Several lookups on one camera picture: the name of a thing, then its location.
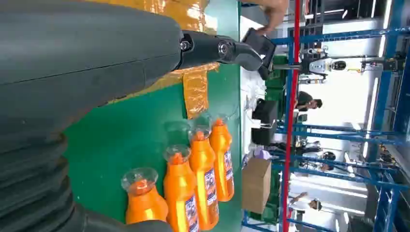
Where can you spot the cardboard box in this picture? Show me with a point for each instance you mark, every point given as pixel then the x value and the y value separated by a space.
pixel 256 185

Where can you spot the white charger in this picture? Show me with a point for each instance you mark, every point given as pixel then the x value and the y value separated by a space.
pixel 261 123

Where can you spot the white humanoid robot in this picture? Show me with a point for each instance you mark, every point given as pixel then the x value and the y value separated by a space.
pixel 323 65

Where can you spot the person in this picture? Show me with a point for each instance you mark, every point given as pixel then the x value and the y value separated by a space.
pixel 328 160
pixel 307 203
pixel 306 101

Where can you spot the person's hand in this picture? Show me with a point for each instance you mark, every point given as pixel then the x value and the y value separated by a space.
pixel 275 12

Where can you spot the red pole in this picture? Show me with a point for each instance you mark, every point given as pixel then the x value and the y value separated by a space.
pixel 290 128

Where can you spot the green table mat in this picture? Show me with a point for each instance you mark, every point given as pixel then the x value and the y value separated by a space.
pixel 128 134

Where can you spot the blue steel rack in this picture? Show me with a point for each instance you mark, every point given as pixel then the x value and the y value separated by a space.
pixel 382 105

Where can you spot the black bag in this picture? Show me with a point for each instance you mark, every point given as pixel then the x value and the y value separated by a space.
pixel 265 112

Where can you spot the orange drink bottle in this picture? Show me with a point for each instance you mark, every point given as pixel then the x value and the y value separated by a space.
pixel 221 153
pixel 145 206
pixel 179 192
pixel 201 169

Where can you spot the purple packet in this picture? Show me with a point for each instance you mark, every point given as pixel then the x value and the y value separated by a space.
pixel 262 154

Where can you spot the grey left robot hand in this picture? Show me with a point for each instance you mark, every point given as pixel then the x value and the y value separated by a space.
pixel 80 48

